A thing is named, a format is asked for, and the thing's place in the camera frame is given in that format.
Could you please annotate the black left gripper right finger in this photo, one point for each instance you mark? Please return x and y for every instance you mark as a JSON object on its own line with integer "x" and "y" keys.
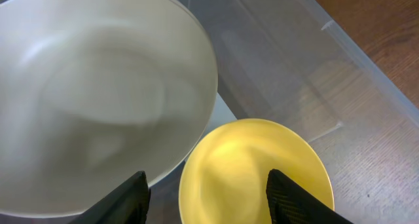
{"x": 289, "y": 203}

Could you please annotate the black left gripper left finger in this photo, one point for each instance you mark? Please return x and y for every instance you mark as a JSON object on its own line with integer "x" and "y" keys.
{"x": 127, "y": 204}

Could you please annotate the yellow small bowl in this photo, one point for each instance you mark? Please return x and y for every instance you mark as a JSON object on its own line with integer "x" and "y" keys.
{"x": 224, "y": 179}

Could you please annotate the beige large bowl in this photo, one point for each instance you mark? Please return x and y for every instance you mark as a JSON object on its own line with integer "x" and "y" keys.
{"x": 93, "y": 91}

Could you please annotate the white label in container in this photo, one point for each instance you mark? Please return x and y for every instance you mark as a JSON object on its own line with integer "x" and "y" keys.
{"x": 221, "y": 115}

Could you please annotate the clear plastic storage container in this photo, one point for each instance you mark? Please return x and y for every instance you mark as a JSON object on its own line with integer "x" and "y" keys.
{"x": 288, "y": 62}

